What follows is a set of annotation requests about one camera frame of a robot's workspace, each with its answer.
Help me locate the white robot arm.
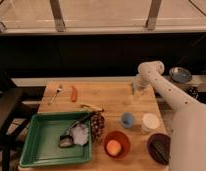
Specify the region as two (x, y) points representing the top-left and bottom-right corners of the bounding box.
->
(135, 61), (206, 171)

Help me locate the small blue cup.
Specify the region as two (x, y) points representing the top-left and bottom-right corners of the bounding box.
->
(120, 112), (135, 129)

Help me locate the white paper cup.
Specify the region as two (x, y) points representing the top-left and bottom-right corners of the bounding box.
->
(141, 113), (160, 133)

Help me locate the dark sponge in bowl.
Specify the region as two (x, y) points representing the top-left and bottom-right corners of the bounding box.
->
(152, 141), (169, 165)

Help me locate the blue plate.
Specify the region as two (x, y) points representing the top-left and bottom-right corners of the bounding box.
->
(169, 67), (192, 84)

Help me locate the orange bowl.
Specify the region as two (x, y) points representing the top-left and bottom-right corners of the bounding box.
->
(103, 131), (131, 159)

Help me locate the pineapple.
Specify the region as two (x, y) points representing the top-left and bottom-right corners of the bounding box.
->
(91, 113), (105, 139)

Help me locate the banana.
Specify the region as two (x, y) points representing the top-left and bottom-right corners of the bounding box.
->
(80, 104), (104, 112)

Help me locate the dark maroon bowl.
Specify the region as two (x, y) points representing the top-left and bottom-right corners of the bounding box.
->
(147, 133), (170, 165)

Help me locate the carrot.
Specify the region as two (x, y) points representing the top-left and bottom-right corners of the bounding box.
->
(71, 86), (77, 102)

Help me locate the orange fruit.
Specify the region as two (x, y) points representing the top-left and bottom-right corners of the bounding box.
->
(106, 140), (122, 156)

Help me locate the white crumpled cloth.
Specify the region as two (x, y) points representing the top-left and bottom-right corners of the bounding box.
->
(71, 124), (89, 146)

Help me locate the silver fork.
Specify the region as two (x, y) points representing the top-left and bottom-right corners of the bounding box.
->
(48, 84), (63, 105)

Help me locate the black spatula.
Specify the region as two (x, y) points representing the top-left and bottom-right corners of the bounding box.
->
(59, 112), (94, 148)

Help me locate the green plastic tray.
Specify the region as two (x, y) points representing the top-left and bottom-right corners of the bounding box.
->
(20, 112), (92, 168)

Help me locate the dark chair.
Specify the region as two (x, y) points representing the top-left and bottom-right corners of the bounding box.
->
(0, 88), (38, 171)

